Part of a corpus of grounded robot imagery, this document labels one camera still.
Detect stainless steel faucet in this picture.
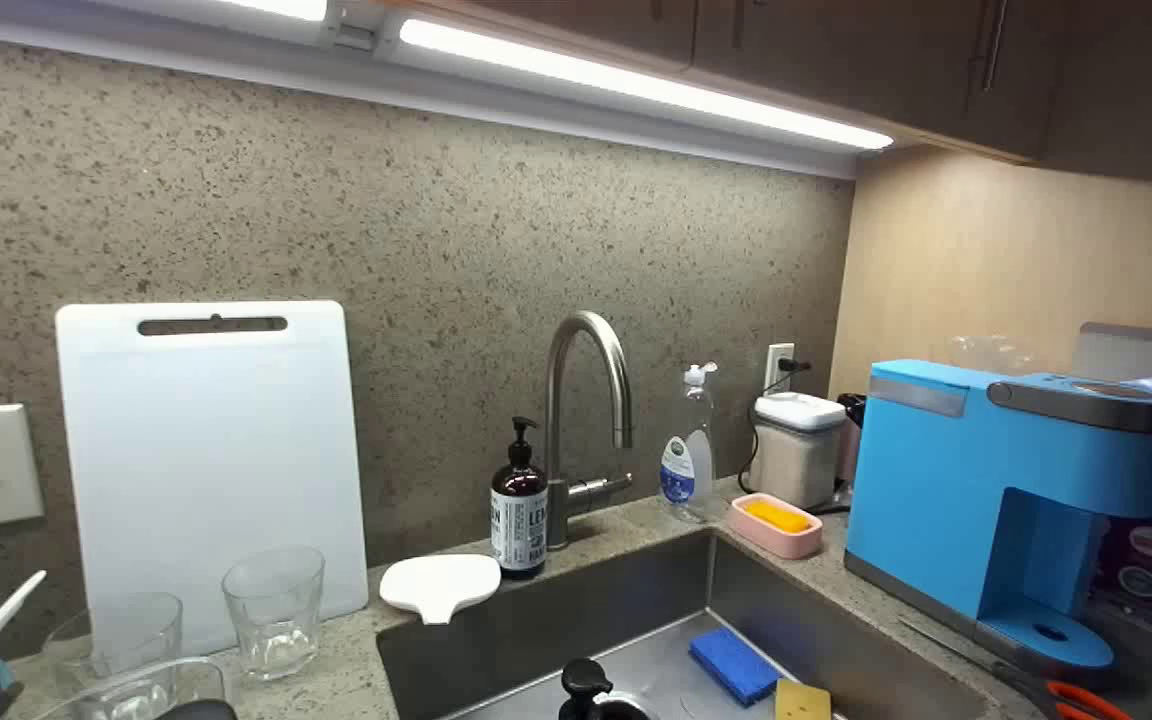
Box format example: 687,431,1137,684
541,307,639,550

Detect clear dish soap bottle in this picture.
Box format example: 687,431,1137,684
657,359,722,523

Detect amber hand soap pump bottle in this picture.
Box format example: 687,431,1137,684
488,411,551,582

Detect clear canister with white lid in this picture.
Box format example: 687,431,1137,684
743,388,851,513

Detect pink tray with yellow sponge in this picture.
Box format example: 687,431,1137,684
725,486,827,562

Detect steel sink basin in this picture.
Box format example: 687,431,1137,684
373,523,1050,720

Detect white soap dish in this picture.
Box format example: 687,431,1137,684
378,550,503,629

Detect long under-cabinet light bar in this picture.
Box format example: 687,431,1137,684
394,10,895,156

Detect black sink faucet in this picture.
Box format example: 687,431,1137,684
555,656,654,720

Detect blue sponge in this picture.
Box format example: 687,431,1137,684
685,629,785,706

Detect white plastic cutting board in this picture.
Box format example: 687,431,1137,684
52,295,373,656

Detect blue coffee machine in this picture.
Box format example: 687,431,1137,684
845,355,1152,675

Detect clear glass tumbler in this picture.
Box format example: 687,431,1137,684
216,542,329,689
84,589,187,684

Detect yellow sponge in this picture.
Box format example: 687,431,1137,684
773,675,835,720

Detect short under-cabinet light bar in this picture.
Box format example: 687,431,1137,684
220,0,338,25

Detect clear glass bowl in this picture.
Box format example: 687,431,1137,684
33,650,241,720

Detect dark coffee pod box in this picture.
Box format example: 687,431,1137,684
1090,505,1152,633

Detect white wall outlet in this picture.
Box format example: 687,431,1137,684
760,340,808,397

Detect wooden wall cabinets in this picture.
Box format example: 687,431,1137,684
470,0,1152,191

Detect orange handled scissors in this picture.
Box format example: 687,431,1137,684
901,617,1133,720

